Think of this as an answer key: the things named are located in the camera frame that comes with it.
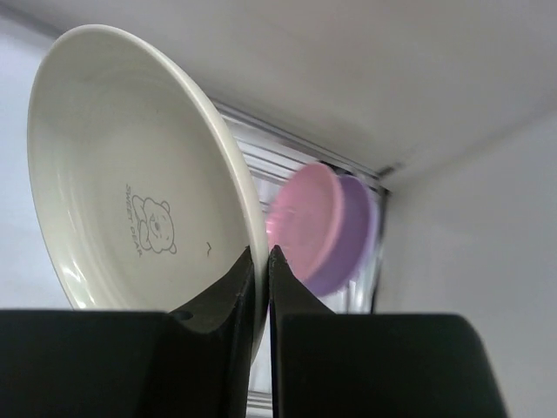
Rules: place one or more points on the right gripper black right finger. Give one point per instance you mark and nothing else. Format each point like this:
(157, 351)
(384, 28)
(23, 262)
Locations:
(383, 366)

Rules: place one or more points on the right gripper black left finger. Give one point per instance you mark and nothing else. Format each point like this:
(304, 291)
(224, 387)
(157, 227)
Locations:
(191, 362)

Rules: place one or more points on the purple plate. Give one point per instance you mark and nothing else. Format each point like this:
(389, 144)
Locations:
(356, 240)

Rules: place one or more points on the pink plate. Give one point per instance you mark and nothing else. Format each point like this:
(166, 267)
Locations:
(305, 218)

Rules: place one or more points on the cream plate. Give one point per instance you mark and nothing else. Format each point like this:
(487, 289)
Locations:
(142, 194)

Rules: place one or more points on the metal wire dish rack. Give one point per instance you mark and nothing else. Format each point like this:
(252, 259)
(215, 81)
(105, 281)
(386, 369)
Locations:
(274, 155)

